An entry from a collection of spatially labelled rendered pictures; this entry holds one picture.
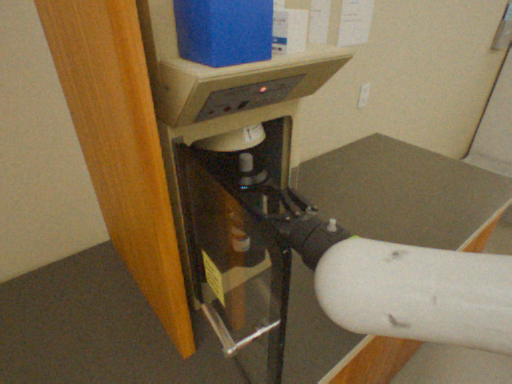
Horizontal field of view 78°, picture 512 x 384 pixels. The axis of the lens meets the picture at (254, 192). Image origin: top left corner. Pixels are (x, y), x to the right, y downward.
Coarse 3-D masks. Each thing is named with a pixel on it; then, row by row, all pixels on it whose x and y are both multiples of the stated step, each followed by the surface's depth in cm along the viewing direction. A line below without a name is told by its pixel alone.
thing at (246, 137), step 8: (240, 128) 65; (248, 128) 66; (256, 128) 68; (216, 136) 65; (224, 136) 65; (232, 136) 65; (240, 136) 65; (248, 136) 66; (256, 136) 68; (264, 136) 71; (200, 144) 66; (208, 144) 65; (216, 144) 65; (224, 144) 65; (232, 144) 65; (240, 144) 65; (248, 144) 66
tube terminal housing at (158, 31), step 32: (160, 0) 43; (288, 0) 56; (160, 32) 45; (160, 96) 50; (160, 128) 54; (192, 128) 55; (224, 128) 59; (288, 128) 74; (288, 160) 79; (192, 288) 72
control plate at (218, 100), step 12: (252, 84) 47; (264, 84) 49; (276, 84) 51; (288, 84) 54; (216, 96) 45; (228, 96) 47; (240, 96) 49; (252, 96) 52; (264, 96) 54; (204, 108) 47; (216, 108) 49
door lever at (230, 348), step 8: (208, 304) 46; (208, 312) 45; (216, 312) 45; (208, 320) 45; (216, 320) 44; (216, 328) 43; (224, 328) 43; (256, 328) 42; (216, 336) 43; (224, 336) 42; (248, 336) 42; (256, 336) 42; (224, 344) 41; (232, 344) 41; (240, 344) 41; (248, 344) 42; (224, 352) 40; (232, 352) 40
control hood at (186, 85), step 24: (312, 48) 55; (336, 48) 55; (168, 72) 44; (192, 72) 40; (216, 72) 40; (240, 72) 43; (264, 72) 45; (288, 72) 49; (312, 72) 54; (168, 96) 47; (192, 96) 42; (288, 96) 60; (168, 120) 50; (192, 120) 50
